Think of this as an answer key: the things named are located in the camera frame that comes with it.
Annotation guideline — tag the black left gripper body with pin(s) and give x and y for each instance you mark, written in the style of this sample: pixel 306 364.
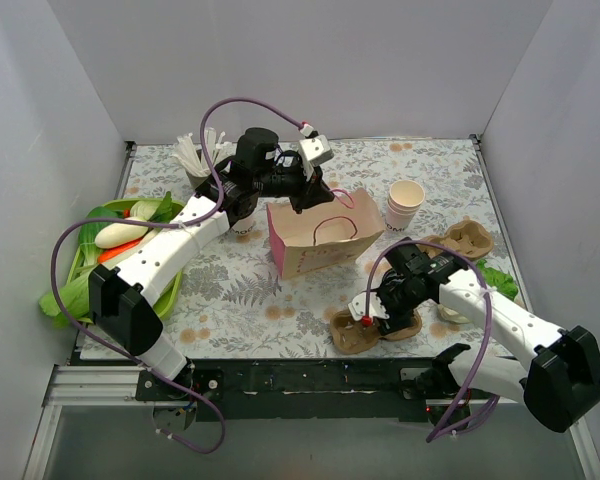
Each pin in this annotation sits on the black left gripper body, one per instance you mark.
pixel 307 185

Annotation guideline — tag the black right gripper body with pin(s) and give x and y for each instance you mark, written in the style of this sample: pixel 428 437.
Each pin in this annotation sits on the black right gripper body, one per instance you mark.
pixel 385 304

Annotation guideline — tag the kraft paper cakes bag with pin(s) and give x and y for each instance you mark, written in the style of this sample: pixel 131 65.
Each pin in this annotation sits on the kraft paper cakes bag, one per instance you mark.
pixel 323 236

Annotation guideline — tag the white paper coffee cup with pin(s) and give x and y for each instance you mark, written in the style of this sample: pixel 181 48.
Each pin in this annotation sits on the white paper coffee cup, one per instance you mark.
pixel 242 229

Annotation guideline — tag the stack of white paper cups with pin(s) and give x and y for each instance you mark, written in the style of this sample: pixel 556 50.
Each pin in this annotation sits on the stack of white paper cups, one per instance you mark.
pixel 404 200

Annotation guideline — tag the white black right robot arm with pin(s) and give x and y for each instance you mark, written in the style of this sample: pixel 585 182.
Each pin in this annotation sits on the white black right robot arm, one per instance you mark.
pixel 553 371

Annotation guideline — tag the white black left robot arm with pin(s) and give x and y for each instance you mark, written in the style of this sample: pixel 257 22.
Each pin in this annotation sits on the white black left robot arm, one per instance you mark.
pixel 121 300

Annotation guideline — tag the floral patterned table mat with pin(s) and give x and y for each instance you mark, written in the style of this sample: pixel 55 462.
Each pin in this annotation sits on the floral patterned table mat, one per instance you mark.
pixel 233 305

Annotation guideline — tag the brown cardboard cup carrier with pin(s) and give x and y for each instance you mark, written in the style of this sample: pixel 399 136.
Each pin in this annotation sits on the brown cardboard cup carrier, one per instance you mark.
pixel 468 237

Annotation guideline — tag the grey straw holder cup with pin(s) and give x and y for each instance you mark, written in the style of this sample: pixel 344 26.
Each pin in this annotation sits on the grey straw holder cup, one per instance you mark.
pixel 197 180

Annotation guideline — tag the green white cabbage on table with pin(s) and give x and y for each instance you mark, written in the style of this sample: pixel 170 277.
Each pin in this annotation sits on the green white cabbage on table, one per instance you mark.
pixel 503 282

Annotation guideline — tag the white radish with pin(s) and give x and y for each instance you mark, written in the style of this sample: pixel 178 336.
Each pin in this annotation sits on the white radish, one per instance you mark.
pixel 117 234

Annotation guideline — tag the orange carrot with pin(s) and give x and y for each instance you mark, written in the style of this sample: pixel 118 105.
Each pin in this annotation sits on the orange carrot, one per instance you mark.
pixel 115 255

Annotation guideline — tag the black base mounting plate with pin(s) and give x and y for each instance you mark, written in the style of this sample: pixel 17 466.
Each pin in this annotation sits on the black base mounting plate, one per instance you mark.
pixel 332 406

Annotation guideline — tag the green plastic tray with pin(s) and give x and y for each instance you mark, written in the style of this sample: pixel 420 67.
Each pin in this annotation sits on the green plastic tray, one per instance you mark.
pixel 165 304

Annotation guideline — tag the green bok choy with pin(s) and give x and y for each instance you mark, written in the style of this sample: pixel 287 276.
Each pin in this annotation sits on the green bok choy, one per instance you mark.
pixel 89 231

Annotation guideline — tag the long green napa cabbage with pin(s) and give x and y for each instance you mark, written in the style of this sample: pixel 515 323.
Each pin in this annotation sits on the long green napa cabbage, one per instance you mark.
pixel 74 296

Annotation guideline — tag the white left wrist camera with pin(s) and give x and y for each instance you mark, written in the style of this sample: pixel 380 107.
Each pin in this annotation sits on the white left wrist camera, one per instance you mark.
pixel 314 152

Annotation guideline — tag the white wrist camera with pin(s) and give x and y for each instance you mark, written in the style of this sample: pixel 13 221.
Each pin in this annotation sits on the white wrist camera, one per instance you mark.
pixel 367 306
pixel 314 152

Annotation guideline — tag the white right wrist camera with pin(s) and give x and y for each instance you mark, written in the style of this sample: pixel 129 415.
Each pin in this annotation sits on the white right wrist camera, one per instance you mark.
pixel 367 306

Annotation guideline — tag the aluminium frame rail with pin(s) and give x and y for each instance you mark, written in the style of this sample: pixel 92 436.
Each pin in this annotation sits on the aluminium frame rail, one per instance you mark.
pixel 90 390

